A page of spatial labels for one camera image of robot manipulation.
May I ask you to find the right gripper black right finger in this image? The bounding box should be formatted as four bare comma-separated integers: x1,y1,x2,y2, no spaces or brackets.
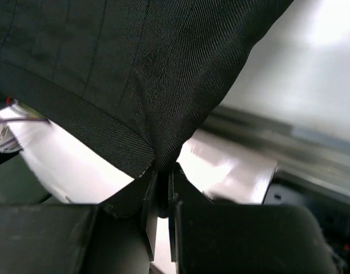
168,164,338,273

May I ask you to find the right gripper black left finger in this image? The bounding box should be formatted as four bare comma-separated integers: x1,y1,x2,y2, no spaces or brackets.
0,169,157,273

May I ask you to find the black pleated skirt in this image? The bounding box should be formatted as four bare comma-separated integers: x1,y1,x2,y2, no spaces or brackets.
0,0,290,178

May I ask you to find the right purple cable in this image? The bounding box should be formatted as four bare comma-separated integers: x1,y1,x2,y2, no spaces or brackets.
0,116,51,126

